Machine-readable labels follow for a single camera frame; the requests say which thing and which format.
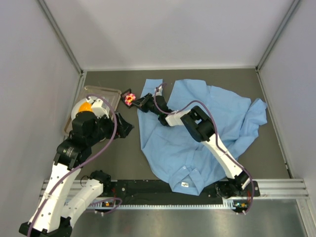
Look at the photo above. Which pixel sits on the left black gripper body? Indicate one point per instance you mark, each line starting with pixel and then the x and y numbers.
pixel 121 126

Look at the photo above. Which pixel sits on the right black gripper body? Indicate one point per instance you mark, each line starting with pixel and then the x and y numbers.
pixel 143 103

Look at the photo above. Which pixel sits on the pink flower brooch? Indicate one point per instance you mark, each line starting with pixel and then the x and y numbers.
pixel 129 98

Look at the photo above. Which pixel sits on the light blue button shirt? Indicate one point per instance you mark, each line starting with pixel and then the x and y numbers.
pixel 176 158

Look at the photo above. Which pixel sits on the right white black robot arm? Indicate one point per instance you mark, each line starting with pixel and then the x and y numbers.
pixel 202 128

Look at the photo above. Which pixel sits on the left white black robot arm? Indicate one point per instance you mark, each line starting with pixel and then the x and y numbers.
pixel 56 216

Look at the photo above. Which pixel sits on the small black stand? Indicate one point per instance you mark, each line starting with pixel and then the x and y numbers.
pixel 122 97

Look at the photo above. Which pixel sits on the orange bowl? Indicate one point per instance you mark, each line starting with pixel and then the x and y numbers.
pixel 85 107

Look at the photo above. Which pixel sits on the white plate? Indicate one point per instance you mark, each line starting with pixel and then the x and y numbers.
pixel 76 108

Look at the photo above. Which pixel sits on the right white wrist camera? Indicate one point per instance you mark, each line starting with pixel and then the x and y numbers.
pixel 158 91

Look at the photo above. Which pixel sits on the grey slotted cable duct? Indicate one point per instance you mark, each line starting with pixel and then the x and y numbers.
pixel 101 205

